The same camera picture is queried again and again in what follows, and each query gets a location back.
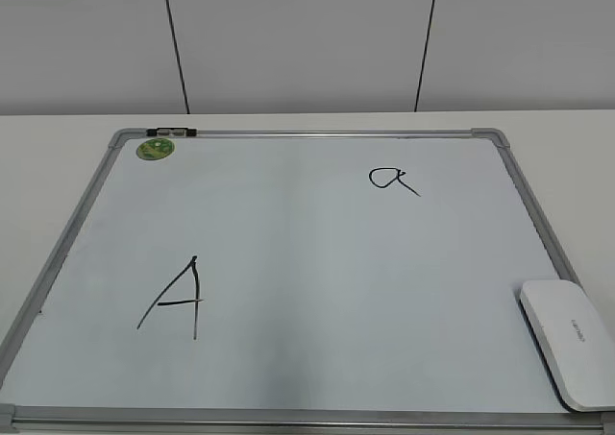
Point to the whiteboard with grey frame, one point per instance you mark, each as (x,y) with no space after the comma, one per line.
(294,282)

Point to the black and silver hanging clip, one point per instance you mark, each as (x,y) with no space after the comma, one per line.
(176,132)

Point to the white rectangular board eraser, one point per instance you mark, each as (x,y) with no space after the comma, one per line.
(574,341)

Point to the green round magnet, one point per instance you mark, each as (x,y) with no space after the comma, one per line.
(155,149)

